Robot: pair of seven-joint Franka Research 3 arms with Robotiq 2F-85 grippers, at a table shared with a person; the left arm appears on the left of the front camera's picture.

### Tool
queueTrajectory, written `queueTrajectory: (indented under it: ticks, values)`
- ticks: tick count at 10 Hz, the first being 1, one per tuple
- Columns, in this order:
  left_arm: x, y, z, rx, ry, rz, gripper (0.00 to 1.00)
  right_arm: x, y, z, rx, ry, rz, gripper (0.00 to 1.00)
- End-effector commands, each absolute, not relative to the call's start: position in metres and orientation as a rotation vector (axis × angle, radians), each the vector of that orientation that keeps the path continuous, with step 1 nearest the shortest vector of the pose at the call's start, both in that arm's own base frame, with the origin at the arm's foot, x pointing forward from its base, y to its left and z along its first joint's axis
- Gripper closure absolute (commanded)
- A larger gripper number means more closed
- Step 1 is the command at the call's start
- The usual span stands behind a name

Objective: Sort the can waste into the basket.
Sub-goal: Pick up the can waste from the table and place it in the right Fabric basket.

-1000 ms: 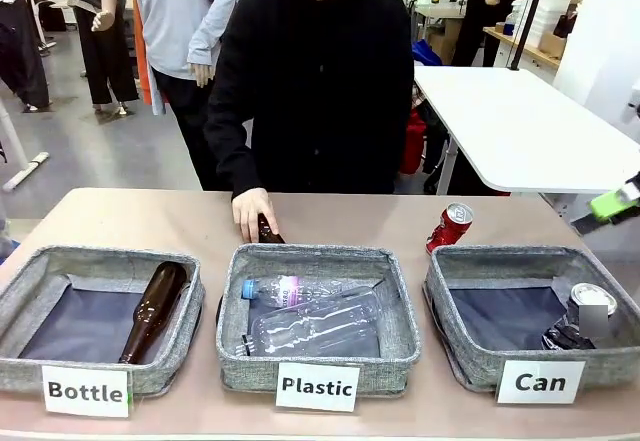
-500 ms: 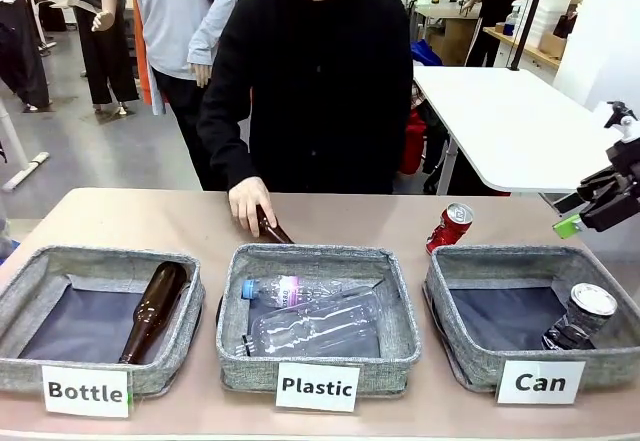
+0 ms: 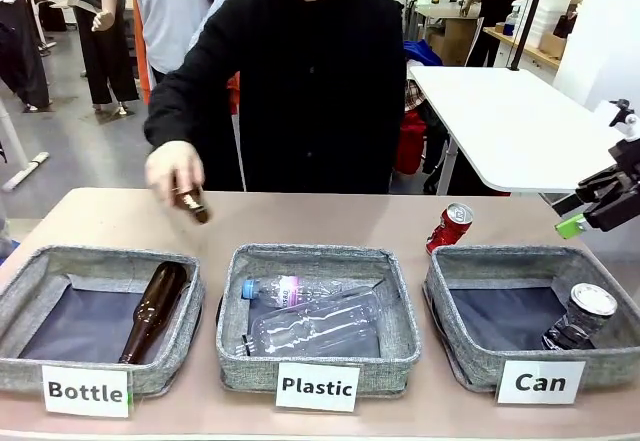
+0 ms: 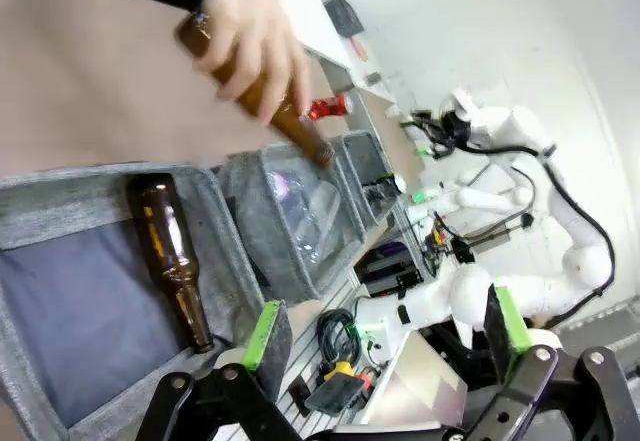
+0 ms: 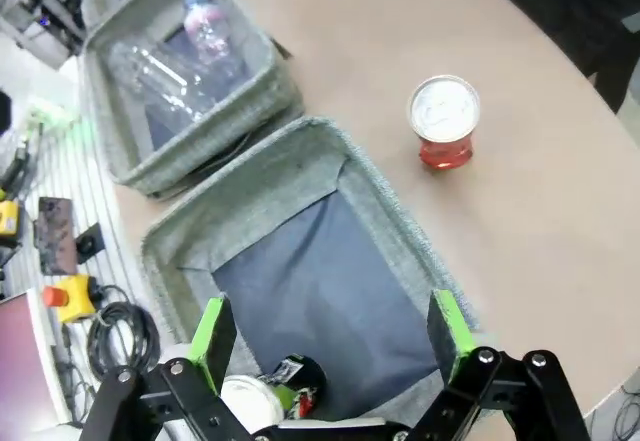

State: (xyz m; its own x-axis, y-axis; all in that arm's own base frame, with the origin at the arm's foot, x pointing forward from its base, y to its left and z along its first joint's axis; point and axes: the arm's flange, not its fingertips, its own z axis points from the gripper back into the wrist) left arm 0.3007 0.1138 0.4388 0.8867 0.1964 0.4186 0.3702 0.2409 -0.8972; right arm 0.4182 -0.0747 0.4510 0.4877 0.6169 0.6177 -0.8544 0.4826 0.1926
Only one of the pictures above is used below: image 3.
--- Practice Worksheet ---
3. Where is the stack of white boxes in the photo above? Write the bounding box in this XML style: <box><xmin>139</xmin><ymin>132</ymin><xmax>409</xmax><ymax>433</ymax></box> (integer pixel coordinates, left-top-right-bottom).
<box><xmin>526</xmin><ymin>0</ymin><xmax>573</xmax><ymax>48</ymax></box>

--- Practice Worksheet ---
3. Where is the crushed red can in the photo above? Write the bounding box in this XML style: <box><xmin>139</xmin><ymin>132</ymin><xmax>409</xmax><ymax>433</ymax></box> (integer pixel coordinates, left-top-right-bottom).
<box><xmin>425</xmin><ymin>202</ymin><xmax>475</xmax><ymax>256</ymax></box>

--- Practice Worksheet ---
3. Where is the person in black coat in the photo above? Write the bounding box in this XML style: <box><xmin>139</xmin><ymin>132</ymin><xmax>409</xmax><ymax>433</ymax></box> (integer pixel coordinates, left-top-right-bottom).
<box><xmin>143</xmin><ymin>0</ymin><xmax>408</xmax><ymax>195</ymax></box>

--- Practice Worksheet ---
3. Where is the red bag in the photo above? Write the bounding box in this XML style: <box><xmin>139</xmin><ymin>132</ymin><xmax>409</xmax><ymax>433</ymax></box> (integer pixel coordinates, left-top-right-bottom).
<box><xmin>393</xmin><ymin>109</ymin><xmax>429</xmax><ymax>176</ymax></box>

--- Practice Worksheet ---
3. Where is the brown glass bottle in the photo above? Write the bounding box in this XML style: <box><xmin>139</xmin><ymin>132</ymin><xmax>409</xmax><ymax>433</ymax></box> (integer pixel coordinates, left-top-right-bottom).
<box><xmin>172</xmin><ymin>186</ymin><xmax>214</xmax><ymax>225</ymax></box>
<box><xmin>117</xmin><ymin>260</ymin><xmax>190</xmax><ymax>365</ymax></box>

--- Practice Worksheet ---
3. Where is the wooden background desk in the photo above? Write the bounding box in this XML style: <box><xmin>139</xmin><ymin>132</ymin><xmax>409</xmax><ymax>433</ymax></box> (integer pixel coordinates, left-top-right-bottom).
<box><xmin>413</xmin><ymin>1</ymin><xmax>484</xmax><ymax>68</ymax></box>

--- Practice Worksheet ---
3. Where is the bystander in orange garment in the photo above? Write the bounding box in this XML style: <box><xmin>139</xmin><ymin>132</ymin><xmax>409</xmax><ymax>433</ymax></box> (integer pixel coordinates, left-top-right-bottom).
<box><xmin>91</xmin><ymin>0</ymin><xmax>156</xmax><ymax>107</ymax></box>

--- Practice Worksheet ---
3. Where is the clear bottle blue liquid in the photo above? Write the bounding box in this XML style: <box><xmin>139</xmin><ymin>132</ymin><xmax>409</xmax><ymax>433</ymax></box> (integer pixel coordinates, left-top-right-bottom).
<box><xmin>503</xmin><ymin>2</ymin><xmax>522</xmax><ymax>38</ymax></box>

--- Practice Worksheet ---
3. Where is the bystander in light blue shirt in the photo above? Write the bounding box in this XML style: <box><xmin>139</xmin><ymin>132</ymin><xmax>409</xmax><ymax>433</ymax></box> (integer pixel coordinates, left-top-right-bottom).
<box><xmin>127</xmin><ymin>0</ymin><xmax>237</xmax><ymax>87</ymax></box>

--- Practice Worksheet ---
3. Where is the black slanted pole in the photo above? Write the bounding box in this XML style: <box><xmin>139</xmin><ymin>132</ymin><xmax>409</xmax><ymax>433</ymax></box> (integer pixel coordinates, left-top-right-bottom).
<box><xmin>508</xmin><ymin>0</ymin><xmax>552</xmax><ymax>73</ymax></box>

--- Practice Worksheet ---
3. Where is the wooden wall counter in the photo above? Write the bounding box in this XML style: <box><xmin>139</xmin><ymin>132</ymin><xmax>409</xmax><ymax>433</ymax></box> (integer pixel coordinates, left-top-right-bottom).
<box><xmin>483</xmin><ymin>25</ymin><xmax>562</xmax><ymax>71</ymax></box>

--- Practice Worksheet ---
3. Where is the white Bottle label card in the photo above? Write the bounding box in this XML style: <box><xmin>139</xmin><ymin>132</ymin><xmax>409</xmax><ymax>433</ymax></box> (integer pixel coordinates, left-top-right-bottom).
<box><xmin>41</xmin><ymin>364</ymin><xmax>135</xmax><ymax>419</ymax></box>

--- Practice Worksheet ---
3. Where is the plaid cloth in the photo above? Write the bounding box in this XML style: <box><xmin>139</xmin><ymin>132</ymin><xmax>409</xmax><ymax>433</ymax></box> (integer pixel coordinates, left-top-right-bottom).
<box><xmin>405</xmin><ymin>79</ymin><xmax>424</xmax><ymax>113</ymax></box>

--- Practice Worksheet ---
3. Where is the white Plastic label card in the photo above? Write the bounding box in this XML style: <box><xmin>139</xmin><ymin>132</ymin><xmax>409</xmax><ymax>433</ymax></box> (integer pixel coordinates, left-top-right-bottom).
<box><xmin>274</xmin><ymin>361</ymin><xmax>362</xmax><ymax>414</ymax></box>

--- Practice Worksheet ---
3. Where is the grey fabric basket labelled Bottle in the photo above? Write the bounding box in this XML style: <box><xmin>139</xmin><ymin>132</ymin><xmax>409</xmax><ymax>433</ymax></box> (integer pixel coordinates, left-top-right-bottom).
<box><xmin>0</xmin><ymin>244</ymin><xmax>207</xmax><ymax>398</ymax></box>

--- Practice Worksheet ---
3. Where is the white side table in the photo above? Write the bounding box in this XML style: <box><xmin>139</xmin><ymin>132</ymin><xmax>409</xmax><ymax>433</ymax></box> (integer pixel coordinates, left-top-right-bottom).
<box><xmin>408</xmin><ymin>65</ymin><xmax>620</xmax><ymax>196</ymax></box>

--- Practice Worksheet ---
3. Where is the blue cloth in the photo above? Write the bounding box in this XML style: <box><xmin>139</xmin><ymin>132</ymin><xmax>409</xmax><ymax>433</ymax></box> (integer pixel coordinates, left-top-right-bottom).
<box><xmin>403</xmin><ymin>39</ymin><xmax>445</xmax><ymax>68</ymax></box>

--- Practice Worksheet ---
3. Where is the small clear bottle blue cap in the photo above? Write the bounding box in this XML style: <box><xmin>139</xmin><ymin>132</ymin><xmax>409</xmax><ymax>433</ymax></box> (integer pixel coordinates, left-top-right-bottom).
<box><xmin>241</xmin><ymin>274</ymin><xmax>347</xmax><ymax>309</ymax></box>

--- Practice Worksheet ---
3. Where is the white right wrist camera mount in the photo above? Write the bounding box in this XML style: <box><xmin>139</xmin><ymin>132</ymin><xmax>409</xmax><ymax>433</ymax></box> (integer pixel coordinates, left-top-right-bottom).
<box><xmin>593</xmin><ymin>97</ymin><xmax>640</xmax><ymax>143</ymax></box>

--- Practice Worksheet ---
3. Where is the white Can label card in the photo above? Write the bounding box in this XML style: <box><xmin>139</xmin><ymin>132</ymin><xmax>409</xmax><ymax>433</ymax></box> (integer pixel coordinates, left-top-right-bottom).
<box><xmin>495</xmin><ymin>359</ymin><xmax>587</xmax><ymax>406</ymax></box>

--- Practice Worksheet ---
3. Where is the white desk leg with foot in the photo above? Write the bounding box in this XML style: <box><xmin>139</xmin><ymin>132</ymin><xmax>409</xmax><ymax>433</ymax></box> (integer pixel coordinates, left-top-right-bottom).
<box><xmin>0</xmin><ymin>95</ymin><xmax>51</xmax><ymax>193</ymax></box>

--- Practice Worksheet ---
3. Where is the grey fabric basket labelled Can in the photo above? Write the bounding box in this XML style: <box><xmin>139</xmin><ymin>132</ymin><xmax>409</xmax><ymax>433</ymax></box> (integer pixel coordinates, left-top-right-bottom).
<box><xmin>423</xmin><ymin>245</ymin><xmax>640</xmax><ymax>393</ymax></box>

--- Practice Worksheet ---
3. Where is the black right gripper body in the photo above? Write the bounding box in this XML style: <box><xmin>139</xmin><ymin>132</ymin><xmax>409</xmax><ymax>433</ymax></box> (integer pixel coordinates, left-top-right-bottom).
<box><xmin>607</xmin><ymin>137</ymin><xmax>640</xmax><ymax>203</ymax></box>

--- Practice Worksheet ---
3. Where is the bystander in black trousers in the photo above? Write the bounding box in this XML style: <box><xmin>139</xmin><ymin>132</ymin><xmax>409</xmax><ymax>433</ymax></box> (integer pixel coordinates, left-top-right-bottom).
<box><xmin>0</xmin><ymin>0</ymin><xmax>54</xmax><ymax>113</ymax></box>

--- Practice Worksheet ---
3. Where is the orange bystander's hand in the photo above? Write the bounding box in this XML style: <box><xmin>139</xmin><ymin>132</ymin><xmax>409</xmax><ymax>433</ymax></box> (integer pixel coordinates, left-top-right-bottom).
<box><xmin>91</xmin><ymin>10</ymin><xmax>116</xmax><ymax>33</ymax></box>

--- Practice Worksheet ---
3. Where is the person's right hand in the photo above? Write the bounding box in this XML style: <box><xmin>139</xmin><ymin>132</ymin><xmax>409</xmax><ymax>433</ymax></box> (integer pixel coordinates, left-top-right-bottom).
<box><xmin>144</xmin><ymin>139</ymin><xmax>207</xmax><ymax>208</ymax></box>

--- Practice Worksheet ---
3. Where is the crushed black can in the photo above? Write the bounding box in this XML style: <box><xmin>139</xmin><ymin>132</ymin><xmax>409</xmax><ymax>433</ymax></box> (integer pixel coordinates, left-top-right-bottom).
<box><xmin>540</xmin><ymin>282</ymin><xmax>619</xmax><ymax>352</ymax></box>

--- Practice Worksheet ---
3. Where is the bystander in dark vest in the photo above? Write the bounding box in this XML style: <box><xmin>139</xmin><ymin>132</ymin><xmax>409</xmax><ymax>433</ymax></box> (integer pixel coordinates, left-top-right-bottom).
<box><xmin>52</xmin><ymin>0</ymin><xmax>141</xmax><ymax>115</ymax></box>

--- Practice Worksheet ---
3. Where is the large clear plastic bottle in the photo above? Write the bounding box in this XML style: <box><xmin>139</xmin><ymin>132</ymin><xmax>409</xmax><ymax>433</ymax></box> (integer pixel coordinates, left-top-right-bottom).
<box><xmin>242</xmin><ymin>288</ymin><xmax>385</xmax><ymax>360</ymax></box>

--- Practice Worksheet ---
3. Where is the grey fabric basket labelled Plastic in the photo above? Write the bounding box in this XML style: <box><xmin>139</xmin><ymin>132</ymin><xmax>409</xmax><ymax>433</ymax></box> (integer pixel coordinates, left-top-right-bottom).
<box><xmin>215</xmin><ymin>243</ymin><xmax>423</xmax><ymax>396</ymax></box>

